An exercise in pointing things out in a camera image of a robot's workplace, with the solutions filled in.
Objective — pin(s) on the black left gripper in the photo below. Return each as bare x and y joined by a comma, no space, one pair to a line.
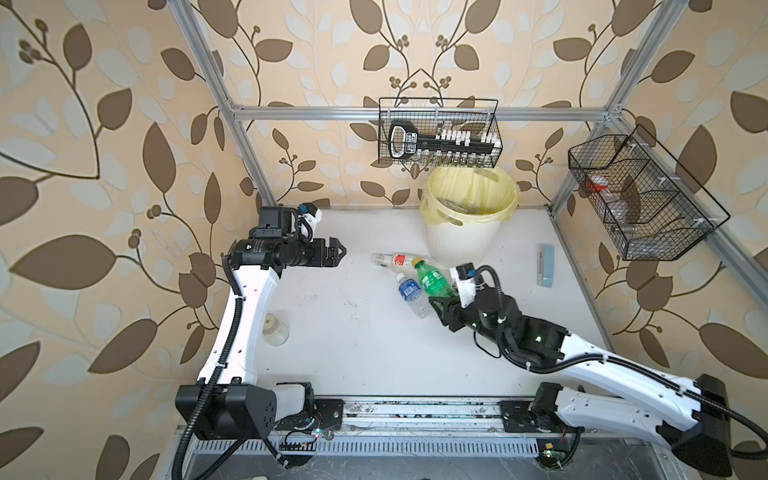
317,260

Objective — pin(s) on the black wire basket wall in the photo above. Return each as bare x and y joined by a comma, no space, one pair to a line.
427,113
655,208

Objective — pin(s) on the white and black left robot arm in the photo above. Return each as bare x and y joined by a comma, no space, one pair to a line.
226,402

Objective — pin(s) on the black rack of white vials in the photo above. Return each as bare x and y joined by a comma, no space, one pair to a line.
404,142

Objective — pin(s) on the black wire basket back wall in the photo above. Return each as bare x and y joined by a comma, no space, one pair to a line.
427,113

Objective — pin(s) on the clear bottle green band label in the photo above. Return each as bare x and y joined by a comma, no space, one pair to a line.
455,208

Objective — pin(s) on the green bottle yellow cap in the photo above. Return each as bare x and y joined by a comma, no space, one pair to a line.
432,281

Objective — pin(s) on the water bottle blue label white cap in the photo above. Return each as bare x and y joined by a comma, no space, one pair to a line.
414,296

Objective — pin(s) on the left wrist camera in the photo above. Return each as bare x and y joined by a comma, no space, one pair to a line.
287,223

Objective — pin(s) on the yellow bin liner bag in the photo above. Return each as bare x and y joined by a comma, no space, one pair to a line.
492,191

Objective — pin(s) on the white ribbed waste bin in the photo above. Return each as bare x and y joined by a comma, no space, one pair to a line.
454,238

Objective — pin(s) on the black wire basket right wall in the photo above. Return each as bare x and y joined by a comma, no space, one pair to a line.
655,208

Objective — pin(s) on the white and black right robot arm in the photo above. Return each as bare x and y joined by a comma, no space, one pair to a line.
690,417

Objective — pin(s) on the red capped item in basket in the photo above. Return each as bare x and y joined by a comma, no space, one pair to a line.
596,183

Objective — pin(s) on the clear bottle green red neck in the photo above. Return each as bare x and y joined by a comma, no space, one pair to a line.
399,262

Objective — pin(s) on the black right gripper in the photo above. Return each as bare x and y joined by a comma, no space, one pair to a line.
451,308

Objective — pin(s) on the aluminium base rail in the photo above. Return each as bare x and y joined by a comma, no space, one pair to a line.
446,438

